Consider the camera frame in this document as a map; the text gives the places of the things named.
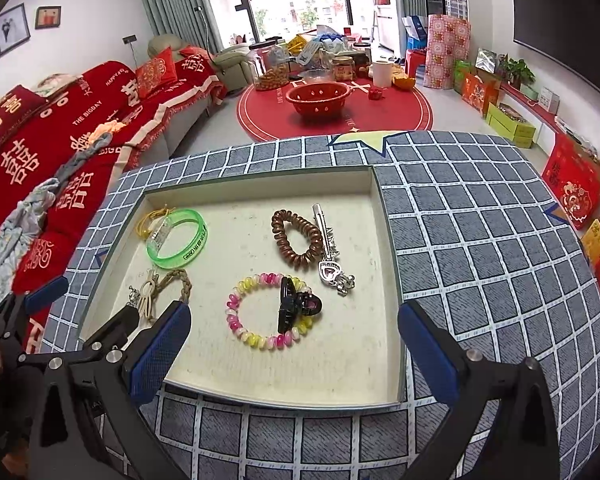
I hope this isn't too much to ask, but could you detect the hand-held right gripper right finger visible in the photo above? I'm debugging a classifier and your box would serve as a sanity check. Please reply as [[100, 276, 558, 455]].
[[397, 300, 576, 480]]

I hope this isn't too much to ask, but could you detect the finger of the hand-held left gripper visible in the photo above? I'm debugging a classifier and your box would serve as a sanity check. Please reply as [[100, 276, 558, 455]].
[[0, 276, 70, 361], [77, 305, 140, 361]]

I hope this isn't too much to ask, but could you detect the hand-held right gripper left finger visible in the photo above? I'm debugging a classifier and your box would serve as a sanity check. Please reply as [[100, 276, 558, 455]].
[[27, 301, 193, 480]]

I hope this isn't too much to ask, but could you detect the beige braided keychain bracelet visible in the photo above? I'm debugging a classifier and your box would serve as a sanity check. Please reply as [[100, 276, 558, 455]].
[[127, 267, 193, 323]]

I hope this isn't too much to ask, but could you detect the green translucent bangle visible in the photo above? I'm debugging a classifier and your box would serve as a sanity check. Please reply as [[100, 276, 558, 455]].
[[146, 207, 207, 271]]

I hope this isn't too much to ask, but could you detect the white shallow tray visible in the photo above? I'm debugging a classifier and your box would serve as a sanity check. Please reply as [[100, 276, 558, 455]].
[[77, 166, 408, 411]]

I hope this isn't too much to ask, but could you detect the brown spiral hair tie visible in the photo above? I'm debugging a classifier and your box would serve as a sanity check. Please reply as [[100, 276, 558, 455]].
[[271, 208, 325, 269]]

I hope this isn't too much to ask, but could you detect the grey blue crumpled cloth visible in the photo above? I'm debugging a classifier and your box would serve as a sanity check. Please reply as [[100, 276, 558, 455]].
[[0, 177, 61, 301]]

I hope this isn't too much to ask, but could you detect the black claw hair clip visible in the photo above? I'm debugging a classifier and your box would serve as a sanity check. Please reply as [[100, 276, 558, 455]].
[[277, 276, 323, 335]]

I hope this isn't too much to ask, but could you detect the grey braided cloth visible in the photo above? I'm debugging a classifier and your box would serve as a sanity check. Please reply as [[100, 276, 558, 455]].
[[55, 132, 114, 184]]

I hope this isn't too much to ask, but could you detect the silver hair clip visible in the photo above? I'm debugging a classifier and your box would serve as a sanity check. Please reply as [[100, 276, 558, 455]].
[[311, 203, 356, 297]]

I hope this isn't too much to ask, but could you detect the peach cloth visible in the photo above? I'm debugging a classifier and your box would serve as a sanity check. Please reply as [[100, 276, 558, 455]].
[[87, 121, 126, 144]]

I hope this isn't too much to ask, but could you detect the red lettered pillow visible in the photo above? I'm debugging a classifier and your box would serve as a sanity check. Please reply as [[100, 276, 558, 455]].
[[0, 85, 49, 161]]

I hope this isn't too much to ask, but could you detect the red sofa with cover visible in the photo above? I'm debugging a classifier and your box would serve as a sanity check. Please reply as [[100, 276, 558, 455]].
[[0, 57, 226, 356]]

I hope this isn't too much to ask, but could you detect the large red gift box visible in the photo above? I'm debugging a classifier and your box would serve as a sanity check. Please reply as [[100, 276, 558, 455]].
[[542, 132, 600, 229]]

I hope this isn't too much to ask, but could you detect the round red table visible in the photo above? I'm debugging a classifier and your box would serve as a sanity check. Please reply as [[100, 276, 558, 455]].
[[236, 71, 434, 144]]

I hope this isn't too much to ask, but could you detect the yellow green box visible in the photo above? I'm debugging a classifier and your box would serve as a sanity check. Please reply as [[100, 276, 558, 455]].
[[485, 102, 537, 149]]

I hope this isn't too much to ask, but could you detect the red patterned square pillow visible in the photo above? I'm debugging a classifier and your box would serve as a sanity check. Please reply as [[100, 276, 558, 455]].
[[136, 47, 179, 94]]

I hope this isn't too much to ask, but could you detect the orange red gift box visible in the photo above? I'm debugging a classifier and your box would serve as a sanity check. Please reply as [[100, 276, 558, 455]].
[[462, 72, 501, 116]]

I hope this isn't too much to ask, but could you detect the black framed photo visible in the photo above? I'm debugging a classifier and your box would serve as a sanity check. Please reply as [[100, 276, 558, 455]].
[[0, 3, 31, 51]]

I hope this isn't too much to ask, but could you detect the red colander bowl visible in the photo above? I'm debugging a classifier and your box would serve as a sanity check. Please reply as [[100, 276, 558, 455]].
[[285, 82, 354, 120]]

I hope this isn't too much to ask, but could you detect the red low shelf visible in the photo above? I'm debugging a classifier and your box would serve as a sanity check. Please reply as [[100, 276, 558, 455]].
[[500, 82, 581, 137]]

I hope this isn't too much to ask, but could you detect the white cup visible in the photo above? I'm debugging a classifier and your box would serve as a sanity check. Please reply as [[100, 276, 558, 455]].
[[371, 60, 394, 89]]

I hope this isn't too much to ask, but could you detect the white desk calendar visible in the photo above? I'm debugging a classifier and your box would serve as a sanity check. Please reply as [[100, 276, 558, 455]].
[[537, 87, 561, 114]]

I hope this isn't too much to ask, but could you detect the red plastic stool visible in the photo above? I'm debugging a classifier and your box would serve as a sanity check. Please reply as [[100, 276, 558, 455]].
[[404, 49, 429, 79]]

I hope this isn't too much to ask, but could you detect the small glass jar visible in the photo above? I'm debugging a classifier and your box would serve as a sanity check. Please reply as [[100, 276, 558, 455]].
[[332, 56, 356, 81]]

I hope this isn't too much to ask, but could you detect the clear jar of nuts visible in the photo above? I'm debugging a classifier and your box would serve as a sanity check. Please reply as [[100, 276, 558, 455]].
[[248, 42, 291, 92]]

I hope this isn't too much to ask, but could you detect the potted green plant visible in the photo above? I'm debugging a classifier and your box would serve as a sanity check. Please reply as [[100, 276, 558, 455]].
[[497, 53, 536, 86]]

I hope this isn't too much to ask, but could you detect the silver foil bag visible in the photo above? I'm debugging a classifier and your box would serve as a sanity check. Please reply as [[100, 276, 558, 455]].
[[474, 48, 501, 74]]

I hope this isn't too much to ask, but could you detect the floor lamp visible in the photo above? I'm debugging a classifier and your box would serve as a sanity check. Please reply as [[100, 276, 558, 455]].
[[193, 5, 221, 56]]

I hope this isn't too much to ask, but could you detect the grey green curtain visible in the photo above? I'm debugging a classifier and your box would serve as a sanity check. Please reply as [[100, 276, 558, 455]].
[[134, 0, 222, 56]]

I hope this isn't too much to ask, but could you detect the pile of snack packets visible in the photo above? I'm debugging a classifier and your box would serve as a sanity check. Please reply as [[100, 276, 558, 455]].
[[286, 24, 362, 69]]

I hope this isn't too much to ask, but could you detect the blue white paper bag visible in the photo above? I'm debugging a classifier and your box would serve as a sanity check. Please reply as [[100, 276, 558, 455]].
[[401, 14, 429, 41]]

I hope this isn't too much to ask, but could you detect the black television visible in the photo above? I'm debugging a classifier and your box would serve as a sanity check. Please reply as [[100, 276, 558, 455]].
[[509, 0, 600, 107]]

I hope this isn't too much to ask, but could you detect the pink yellow spiral hair tie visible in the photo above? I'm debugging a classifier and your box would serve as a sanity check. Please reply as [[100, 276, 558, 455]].
[[225, 272, 313, 352]]

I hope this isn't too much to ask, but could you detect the yellow beaded hair tie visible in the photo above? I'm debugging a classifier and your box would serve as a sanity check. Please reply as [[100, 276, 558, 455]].
[[136, 205, 177, 240]]

